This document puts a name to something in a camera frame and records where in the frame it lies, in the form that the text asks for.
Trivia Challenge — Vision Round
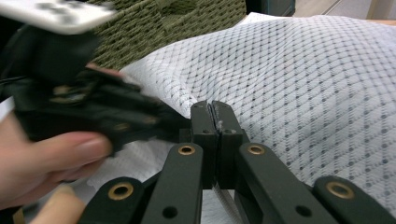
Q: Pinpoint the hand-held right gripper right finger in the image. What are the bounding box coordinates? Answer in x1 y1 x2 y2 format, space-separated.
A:
211 100 250 191

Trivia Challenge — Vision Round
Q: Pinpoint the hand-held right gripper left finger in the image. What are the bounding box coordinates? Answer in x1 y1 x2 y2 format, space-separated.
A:
178 100 219 190

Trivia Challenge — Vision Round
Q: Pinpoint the white mesh laundry bag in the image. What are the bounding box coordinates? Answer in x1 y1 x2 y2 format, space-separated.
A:
82 13 396 224

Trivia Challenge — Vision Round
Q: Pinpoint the green woven basket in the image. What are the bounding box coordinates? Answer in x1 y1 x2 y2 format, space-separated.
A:
87 0 248 71

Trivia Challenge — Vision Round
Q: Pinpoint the white board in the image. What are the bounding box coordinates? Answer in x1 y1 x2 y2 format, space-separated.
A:
0 96 16 123

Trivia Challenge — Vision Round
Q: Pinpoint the dark cabinet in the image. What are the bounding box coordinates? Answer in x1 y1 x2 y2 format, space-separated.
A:
246 0 296 17

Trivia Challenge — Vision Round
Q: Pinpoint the light wooden furniture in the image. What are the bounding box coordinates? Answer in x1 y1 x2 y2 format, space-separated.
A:
365 0 396 21

